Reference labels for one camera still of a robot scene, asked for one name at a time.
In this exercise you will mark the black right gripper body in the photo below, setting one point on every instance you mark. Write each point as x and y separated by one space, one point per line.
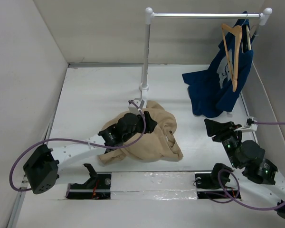
228 136

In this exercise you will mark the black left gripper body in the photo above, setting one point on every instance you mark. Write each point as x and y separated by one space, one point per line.
139 128

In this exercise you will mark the beige t shirt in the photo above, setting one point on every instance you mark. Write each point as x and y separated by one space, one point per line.
158 145

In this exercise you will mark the wooden hanger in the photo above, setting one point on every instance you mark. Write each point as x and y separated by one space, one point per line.
248 38
236 31

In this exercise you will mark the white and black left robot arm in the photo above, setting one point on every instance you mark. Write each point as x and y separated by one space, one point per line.
43 167

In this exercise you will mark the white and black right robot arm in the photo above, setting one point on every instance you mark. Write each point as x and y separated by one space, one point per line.
247 156

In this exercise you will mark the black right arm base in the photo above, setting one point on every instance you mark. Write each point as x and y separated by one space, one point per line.
208 187

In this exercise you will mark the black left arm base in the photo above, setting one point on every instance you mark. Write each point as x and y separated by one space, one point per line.
97 187

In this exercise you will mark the blue mickey t shirt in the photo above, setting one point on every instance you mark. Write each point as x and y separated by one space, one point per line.
210 90

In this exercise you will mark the wooden hanger in blue shirt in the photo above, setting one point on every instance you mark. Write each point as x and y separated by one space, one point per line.
248 38

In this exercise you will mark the white and chrome clothes rack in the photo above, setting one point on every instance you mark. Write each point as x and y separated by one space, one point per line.
150 14

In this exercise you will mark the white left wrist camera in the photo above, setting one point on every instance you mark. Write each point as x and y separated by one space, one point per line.
135 106

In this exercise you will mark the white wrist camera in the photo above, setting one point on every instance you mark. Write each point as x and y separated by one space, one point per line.
250 126
135 106

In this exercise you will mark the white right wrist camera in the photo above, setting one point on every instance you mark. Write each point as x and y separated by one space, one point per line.
250 126

